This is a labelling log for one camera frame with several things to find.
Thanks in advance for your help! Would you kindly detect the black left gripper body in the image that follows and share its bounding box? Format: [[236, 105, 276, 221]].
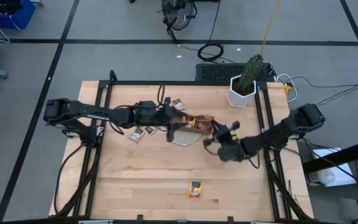
[[134, 101, 172, 126]]

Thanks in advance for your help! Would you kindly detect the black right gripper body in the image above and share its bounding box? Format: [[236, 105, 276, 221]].
[[218, 142, 246, 162]]

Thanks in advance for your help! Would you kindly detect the brown wooden tea box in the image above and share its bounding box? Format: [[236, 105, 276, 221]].
[[170, 112, 215, 136]]

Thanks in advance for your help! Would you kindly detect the white hexagonal planter pot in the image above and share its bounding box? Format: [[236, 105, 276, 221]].
[[226, 74, 258, 109]]

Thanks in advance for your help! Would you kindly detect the black vented computer case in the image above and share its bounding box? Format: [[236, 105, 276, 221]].
[[195, 62, 275, 83]]

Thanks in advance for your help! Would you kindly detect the green cactus plant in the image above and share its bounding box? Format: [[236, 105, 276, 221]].
[[238, 53, 265, 91]]

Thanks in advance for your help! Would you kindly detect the black floor fan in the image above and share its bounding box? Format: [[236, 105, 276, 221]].
[[157, 0, 198, 44]]

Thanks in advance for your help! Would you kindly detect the white cardboard box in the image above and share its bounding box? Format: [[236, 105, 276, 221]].
[[306, 147, 357, 188]]

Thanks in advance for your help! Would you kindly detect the blue plastic bin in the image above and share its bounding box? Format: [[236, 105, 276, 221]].
[[0, 0, 37, 29]]

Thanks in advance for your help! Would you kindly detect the black aluminium table frame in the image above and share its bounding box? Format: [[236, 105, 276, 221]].
[[53, 69, 316, 224]]

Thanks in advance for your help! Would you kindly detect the black coiled floor cable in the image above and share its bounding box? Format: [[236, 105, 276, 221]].
[[196, 0, 226, 62]]

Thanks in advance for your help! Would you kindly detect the yellow hanging cable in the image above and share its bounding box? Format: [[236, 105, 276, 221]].
[[260, 0, 283, 57]]

